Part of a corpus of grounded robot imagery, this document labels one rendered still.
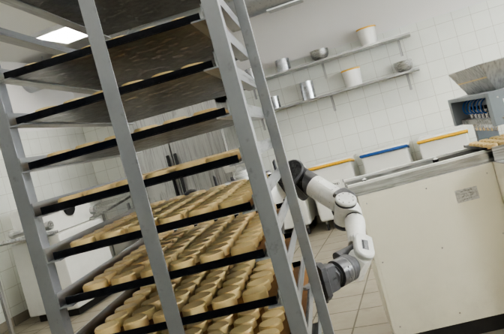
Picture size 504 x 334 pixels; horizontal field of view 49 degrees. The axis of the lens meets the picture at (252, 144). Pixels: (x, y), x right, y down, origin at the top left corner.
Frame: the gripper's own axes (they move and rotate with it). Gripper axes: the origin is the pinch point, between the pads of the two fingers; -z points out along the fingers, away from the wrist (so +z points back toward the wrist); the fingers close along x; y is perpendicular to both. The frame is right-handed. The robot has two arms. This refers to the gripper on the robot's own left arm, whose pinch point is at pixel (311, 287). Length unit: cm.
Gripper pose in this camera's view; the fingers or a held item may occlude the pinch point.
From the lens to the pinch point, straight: 174.8
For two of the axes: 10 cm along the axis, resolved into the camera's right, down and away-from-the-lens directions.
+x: -2.6, -9.6, 0.0
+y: 5.9, -1.6, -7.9
